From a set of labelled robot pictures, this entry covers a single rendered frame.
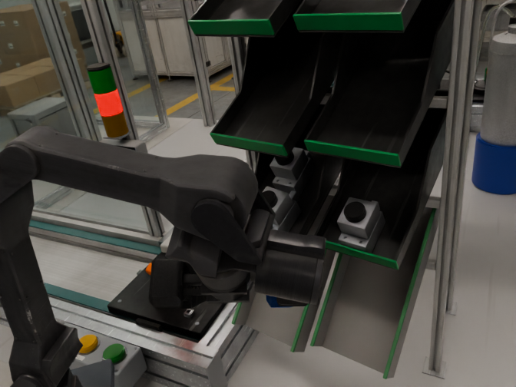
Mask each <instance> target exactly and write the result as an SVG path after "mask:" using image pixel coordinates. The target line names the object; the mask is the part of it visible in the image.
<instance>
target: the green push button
mask: <svg viewBox="0 0 516 387"><path fill-rule="evenodd" d="M124 355H125V349H124V346H123V345H121V344H119V343H116V344H113V345H110V346H108V347H107V348H106V349H105V350H104V352H103V357H104V360H106V359H111V360H112V362H113V363H115V362H118V361H120V360H121V359H122V358H123V357H124Z"/></svg>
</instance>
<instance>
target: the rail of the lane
mask: <svg viewBox="0 0 516 387"><path fill-rule="evenodd" d="M48 298H49V301H50V304H51V308H52V311H53V313H54V316H55V319H56V321H57V322H59V323H63V322H67V323H70V324H73V325H76V326H79V327H81V328H84V329H88V330H91V331H93V332H97V333H100V334H102V335H105V336H109V337H111V338H114V339H118V340H120V341H122V342H126V343H129V344H131V345H134V346H138V347H140V348H141V351H142V353H143V356H144V359H145V362H146V364H147V369H146V371H145V372H144V373H143V375H142V376H141V377H143V378H145V379H149V380H151V381H153V382H156V383H159V384H161V385H165V386H167V387H227V386H228V384H227V379H226V376H225V372H224V369H223V363H222V360H221V356H220V350H218V349H214V348H211V347H209V346H205V345H201V344H199V343H196V342H192V341H189V340H186V339H182V338H180V337H176V336H172V335H170V334H166V333H164V332H162V331H163V330H162V327H161V325H160V324H157V323H155V322H150V321H147V320H144V319H140V318H137V319H136V320H135V322H136V324H135V323H132V322H128V321H125V320H122V319H118V318H115V317H113V316H109V315H105V314H103V313H99V312H96V311H93V310H90V309H86V308H83V307H80V306H76V305H74V304H70V303H66V302H64V301H61V300H58V299H54V298H51V297H48ZM0 324H1V325H3V326H7V327H9V328H10V326H9V324H8V320H7V318H6V316H5V312H4V310H3V308H2V305H1V302H0Z"/></svg>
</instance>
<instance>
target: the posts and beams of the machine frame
mask: <svg viewBox="0 0 516 387"><path fill-rule="evenodd" d="M179 1H180V8H181V13H182V17H183V21H184V28H185V32H186V36H187V43H188V48H189V52H190V59H191V63H192V67H193V74H194V78H195V82H196V86H197V93H198V98H199V102H200V109H201V113H202V117H203V124H204V127H207V126H208V125H209V127H212V126H214V125H215V124H216V123H217V120H216V116H215V111H214V107H213V99H212V95H211V90H210V82H209V78H208V74H207V66H206V62H205V57H204V53H203V46H202V41H201V37H200V36H196V35H195V34H194V32H193V31H192V29H191V27H190V25H189V24H188V20H189V19H190V18H191V17H192V16H193V14H194V13H195V12H196V8H195V3H194V0H179Z"/></svg>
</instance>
